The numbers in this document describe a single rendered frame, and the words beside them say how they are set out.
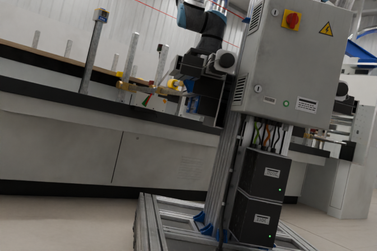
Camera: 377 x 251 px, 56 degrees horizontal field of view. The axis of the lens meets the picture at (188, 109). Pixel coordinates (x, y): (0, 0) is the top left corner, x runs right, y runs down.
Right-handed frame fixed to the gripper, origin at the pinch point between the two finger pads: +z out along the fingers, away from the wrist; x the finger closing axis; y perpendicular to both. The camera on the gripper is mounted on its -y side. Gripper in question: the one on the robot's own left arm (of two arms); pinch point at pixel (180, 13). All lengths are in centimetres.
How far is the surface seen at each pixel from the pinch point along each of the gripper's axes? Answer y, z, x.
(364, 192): -165, 99, 268
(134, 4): -808, -228, -84
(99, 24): -3.6, 18.4, -45.5
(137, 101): -23, 58, -13
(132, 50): -17.1, 26.5, -23.6
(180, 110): -43, 57, 19
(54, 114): 2, 77, -58
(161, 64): -30.0, 29.4, -2.5
